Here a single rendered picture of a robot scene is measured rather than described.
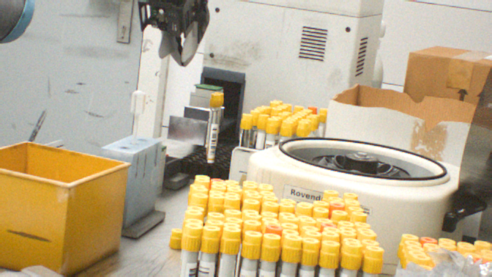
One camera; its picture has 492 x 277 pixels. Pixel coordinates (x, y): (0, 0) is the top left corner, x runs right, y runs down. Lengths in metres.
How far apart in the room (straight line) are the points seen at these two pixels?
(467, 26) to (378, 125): 1.61
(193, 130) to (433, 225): 0.64
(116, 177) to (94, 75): 2.20
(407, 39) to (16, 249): 2.15
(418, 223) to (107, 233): 0.33
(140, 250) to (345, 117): 0.44
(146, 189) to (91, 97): 2.08
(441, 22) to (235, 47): 1.34
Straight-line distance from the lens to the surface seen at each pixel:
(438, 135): 1.38
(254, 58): 1.72
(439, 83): 2.04
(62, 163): 1.09
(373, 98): 1.63
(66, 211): 0.95
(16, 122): 3.38
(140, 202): 1.16
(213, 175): 1.43
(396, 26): 2.99
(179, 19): 1.40
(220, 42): 1.74
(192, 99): 1.65
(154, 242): 1.12
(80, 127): 3.27
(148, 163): 1.16
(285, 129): 1.34
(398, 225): 1.03
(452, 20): 2.98
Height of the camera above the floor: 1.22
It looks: 11 degrees down
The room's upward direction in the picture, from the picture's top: 7 degrees clockwise
